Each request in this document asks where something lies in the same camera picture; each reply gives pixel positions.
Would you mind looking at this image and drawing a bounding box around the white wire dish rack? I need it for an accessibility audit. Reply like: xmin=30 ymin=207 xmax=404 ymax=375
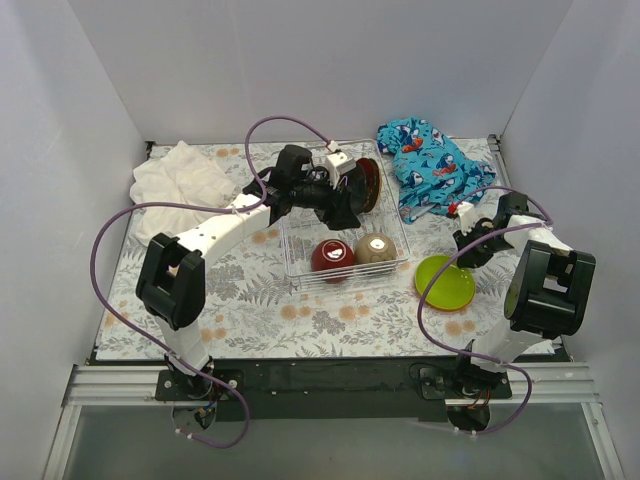
xmin=279 ymin=139 xmax=410 ymax=291

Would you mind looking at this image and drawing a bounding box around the dark red bowl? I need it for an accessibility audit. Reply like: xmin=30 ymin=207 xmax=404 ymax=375
xmin=310 ymin=239 xmax=355 ymax=284

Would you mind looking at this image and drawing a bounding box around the lime green plate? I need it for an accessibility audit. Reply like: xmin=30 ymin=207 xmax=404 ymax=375
xmin=414 ymin=255 xmax=475 ymax=312

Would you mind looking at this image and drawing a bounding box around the beige ceramic bowl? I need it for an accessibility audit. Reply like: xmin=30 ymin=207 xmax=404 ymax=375
xmin=354 ymin=232 xmax=397 ymax=265

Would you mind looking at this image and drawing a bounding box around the black iridescent plate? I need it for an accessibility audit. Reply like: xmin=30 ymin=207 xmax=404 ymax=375
xmin=347 ymin=164 xmax=368 ymax=215

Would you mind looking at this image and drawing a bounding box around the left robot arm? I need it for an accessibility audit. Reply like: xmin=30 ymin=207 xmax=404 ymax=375
xmin=136 ymin=144 xmax=381 ymax=400

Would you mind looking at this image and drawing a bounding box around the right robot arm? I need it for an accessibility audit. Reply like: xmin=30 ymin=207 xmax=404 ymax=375
xmin=448 ymin=192 xmax=596 ymax=398

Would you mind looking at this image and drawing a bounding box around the blue shark print cloth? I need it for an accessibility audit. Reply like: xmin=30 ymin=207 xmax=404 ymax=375
xmin=376 ymin=117 xmax=496 ymax=224

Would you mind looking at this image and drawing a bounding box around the white crumpled cloth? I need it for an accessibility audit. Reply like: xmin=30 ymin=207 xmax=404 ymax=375
xmin=130 ymin=141 xmax=239 ymax=246

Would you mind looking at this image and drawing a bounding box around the orange plate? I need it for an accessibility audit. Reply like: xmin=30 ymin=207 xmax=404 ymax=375
xmin=426 ymin=279 xmax=475 ymax=312

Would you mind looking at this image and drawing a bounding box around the floral patterned table mat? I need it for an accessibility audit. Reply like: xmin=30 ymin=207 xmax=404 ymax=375
xmin=95 ymin=144 xmax=518 ymax=362

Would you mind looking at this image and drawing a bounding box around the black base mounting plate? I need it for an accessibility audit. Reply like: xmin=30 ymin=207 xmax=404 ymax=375
xmin=155 ymin=356 xmax=512 ymax=422

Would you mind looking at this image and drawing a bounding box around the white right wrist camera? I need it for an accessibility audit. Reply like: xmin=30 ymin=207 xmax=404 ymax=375
xmin=447 ymin=201 xmax=477 ymax=236

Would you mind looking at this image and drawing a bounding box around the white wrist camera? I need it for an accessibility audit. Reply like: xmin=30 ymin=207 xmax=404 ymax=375
xmin=322 ymin=150 xmax=357 ymax=189
xmin=447 ymin=201 xmax=477 ymax=236

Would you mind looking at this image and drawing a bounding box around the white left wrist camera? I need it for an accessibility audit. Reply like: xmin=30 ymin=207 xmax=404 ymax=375
xmin=322 ymin=150 xmax=357 ymax=189

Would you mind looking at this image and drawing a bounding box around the aluminium frame rail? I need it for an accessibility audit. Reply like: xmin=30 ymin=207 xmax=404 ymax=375
xmin=45 ymin=357 xmax=625 ymax=479

